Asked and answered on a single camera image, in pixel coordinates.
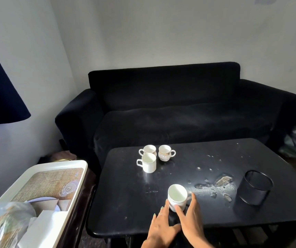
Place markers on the person's left hand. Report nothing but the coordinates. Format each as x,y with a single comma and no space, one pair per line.
160,227

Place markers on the person's right hand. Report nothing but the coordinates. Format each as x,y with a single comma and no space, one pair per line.
193,224

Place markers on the person's right thumb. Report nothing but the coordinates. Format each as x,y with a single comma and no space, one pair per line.
181,213

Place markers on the person's left middle finger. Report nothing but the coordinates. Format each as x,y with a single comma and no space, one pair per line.
162,213

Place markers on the person's left thumb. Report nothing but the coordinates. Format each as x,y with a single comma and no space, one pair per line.
176,227

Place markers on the white cup with green rim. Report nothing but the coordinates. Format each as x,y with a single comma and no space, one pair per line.
176,195

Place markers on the person's left forearm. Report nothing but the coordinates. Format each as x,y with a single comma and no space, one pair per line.
151,244

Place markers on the person's right forearm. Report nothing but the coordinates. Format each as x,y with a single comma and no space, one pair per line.
202,243

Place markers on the black coffee table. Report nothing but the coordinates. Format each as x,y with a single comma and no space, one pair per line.
137,198

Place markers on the plain white cup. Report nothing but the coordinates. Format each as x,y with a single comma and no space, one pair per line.
149,164
149,149

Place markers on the white cup with gold pattern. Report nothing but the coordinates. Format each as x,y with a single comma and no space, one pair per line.
164,153

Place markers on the black mesh cylinder holder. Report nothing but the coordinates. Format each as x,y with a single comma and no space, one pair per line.
253,189

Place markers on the dark wooden side table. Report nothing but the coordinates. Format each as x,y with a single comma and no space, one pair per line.
82,204

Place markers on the black sofa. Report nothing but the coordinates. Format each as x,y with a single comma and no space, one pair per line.
176,113

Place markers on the pink cloth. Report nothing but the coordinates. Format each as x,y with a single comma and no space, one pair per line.
62,155

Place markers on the white paper napkin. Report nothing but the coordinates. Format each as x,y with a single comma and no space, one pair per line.
47,224

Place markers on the white tray with printed picture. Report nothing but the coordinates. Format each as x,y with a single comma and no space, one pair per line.
47,183

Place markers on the clear plastic bag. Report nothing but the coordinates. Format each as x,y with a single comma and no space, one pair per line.
3,222

